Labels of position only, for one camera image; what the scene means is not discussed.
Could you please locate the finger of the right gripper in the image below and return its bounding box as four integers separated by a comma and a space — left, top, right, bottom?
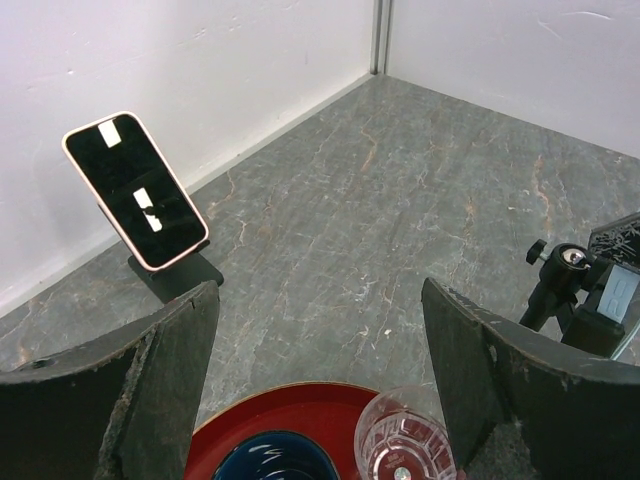
588, 213, 639, 273

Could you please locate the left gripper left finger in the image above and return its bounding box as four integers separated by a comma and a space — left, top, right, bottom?
1, 281, 220, 479

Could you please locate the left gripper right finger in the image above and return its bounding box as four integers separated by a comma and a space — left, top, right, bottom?
421, 278, 639, 479

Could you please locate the black round-base phone holder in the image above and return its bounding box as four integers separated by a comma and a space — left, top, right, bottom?
519, 239, 633, 359

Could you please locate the black folding phone stand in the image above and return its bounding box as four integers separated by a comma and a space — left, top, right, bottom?
127, 240, 224, 304

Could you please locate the phone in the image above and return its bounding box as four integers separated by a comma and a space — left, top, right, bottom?
597, 265, 639, 324
61, 111, 209, 272

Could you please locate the dark blue mug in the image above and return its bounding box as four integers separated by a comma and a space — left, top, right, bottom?
211, 430, 340, 480

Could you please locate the clear plastic cup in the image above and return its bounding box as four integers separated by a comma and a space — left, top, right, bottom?
354, 385, 458, 479

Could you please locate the red round tray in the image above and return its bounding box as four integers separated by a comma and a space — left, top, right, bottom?
184, 382, 378, 479

